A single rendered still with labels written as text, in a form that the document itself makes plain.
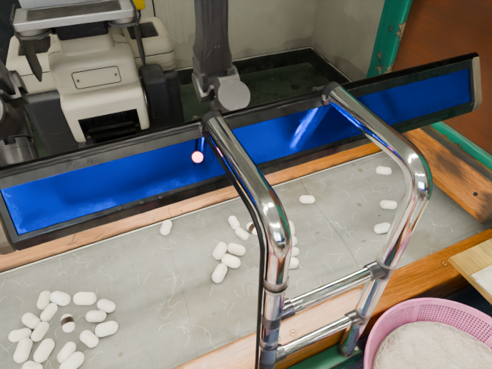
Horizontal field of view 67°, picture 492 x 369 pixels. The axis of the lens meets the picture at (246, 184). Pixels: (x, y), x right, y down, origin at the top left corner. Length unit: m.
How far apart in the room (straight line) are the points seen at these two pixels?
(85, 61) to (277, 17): 1.94
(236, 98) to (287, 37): 2.32
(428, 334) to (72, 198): 0.59
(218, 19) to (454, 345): 0.65
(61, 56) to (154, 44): 0.36
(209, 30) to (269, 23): 2.19
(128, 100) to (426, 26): 0.77
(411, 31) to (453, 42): 0.11
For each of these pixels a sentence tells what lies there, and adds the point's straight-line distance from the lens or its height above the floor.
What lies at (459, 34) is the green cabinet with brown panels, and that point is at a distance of 0.87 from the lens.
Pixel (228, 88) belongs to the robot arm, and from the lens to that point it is 0.65.
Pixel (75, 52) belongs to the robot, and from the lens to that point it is 1.13.
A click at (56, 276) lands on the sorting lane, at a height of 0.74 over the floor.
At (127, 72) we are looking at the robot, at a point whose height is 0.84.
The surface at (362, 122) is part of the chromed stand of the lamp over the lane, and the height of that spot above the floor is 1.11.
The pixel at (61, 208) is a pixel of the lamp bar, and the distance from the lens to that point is 0.40.
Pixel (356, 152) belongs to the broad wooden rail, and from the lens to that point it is 0.96.
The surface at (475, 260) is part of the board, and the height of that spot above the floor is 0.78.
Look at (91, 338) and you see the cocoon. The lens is 0.67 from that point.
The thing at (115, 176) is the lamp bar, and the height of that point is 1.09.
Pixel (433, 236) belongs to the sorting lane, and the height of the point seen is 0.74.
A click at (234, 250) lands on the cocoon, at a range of 0.71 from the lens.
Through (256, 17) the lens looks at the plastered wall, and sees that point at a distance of 2.79.
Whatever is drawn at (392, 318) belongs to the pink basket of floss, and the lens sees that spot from 0.69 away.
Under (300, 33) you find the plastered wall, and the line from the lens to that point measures 2.99.
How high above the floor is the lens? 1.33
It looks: 44 degrees down
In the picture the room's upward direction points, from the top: straight up
